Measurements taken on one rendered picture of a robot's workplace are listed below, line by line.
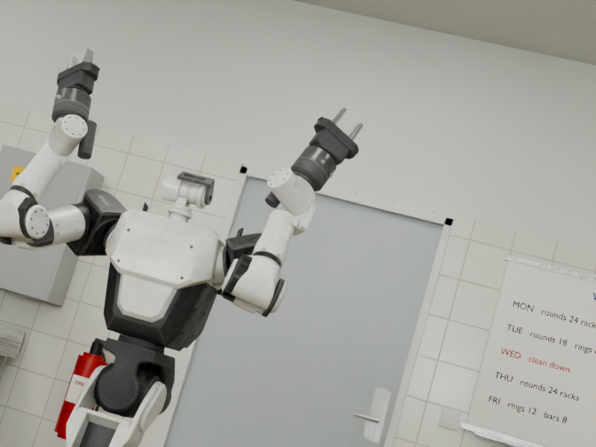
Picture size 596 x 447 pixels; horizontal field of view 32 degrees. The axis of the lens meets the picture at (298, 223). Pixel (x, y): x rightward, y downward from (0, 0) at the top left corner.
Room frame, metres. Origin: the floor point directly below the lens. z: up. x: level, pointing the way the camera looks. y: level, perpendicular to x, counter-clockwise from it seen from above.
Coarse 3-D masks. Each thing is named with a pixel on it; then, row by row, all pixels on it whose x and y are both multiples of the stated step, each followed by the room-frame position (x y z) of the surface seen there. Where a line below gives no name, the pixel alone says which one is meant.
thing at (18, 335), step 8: (0, 328) 5.30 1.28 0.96; (8, 328) 5.29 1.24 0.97; (0, 336) 5.30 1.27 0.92; (8, 336) 5.29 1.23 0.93; (16, 336) 5.28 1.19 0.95; (0, 344) 5.29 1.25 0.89; (8, 344) 5.28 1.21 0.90; (16, 344) 5.28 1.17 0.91; (0, 352) 5.09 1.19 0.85; (8, 352) 5.18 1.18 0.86; (16, 352) 5.26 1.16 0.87; (0, 360) 5.23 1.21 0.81; (0, 368) 5.23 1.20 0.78; (0, 376) 5.25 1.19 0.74
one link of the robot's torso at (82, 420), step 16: (96, 368) 2.59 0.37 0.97; (160, 384) 2.56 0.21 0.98; (80, 400) 2.51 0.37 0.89; (144, 400) 2.51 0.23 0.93; (160, 400) 2.57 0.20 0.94; (80, 416) 2.49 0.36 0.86; (96, 416) 2.49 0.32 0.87; (112, 416) 2.49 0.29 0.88; (144, 416) 2.50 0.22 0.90; (80, 432) 2.49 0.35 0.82; (96, 432) 2.52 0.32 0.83; (112, 432) 2.51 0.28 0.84; (128, 432) 2.46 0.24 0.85; (144, 432) 2.55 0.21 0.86
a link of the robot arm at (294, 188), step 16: (304, 160) 2.37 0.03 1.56; (272, 176) 2.36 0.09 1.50; (288, 176) 2.32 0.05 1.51; (304, 176) 2.36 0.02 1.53; (320, 176) 2.37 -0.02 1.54; (272, 192) 2.41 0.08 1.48; (288, 192) 2.34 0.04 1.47; (304, 192) 2.36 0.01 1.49; (288, 208) 2.38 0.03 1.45; (304, 208) 2.38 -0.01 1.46
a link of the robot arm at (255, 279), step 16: (272, 224) 2.30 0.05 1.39; (288, 224) 2.31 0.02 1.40; (272, 240) 2.27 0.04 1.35; (288, 240) 2.30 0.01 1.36; (256, 256) 2.25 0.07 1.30; (272, 256) 2.25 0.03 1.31; (240, 272) 2.24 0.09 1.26; (256, 272) 2.24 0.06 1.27; (272, 272) 2.24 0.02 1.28; (240, 288) 2.25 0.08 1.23; (256, 288) 2.24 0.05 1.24; (272, 288) 2.24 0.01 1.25; (256, 304) 2.27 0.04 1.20
